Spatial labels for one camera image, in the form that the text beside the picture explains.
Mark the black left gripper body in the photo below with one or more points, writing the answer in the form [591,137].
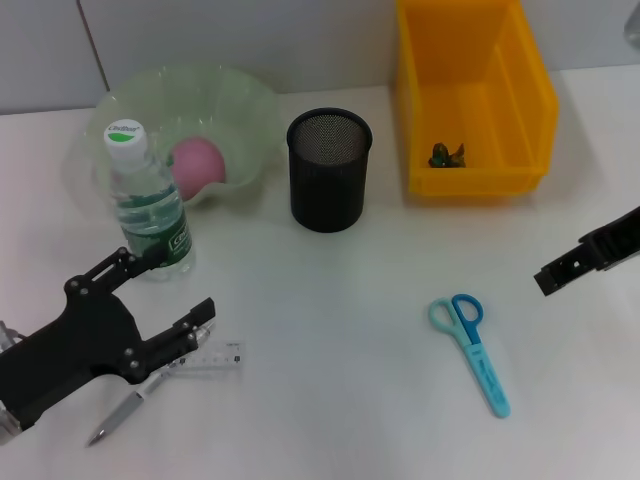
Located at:
[75,345]

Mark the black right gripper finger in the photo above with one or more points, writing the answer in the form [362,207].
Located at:
[560,272]

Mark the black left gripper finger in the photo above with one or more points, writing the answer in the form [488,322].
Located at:
[122,267]
[180,337]

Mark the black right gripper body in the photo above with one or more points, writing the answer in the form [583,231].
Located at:
[617,240]

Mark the clear green-label water bottle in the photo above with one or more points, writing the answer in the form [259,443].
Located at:
[145,200]

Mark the blue teal scissors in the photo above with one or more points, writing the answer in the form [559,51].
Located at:
[485,370]

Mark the pink peach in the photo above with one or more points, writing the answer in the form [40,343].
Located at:
[197,167]

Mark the green plastic wrapper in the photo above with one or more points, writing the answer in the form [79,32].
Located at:
[442,157]

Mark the clear plastic ruler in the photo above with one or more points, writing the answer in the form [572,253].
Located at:
[225,357]

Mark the grey white ballpoint pen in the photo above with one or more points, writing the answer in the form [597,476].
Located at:
[120,412]

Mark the green wavy fruit plate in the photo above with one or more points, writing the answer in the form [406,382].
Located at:
[225,100]

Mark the black mesh pen holder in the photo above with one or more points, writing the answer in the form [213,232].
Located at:
[327,200]

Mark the yellow plastic bin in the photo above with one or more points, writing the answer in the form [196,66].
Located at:
[450,182]

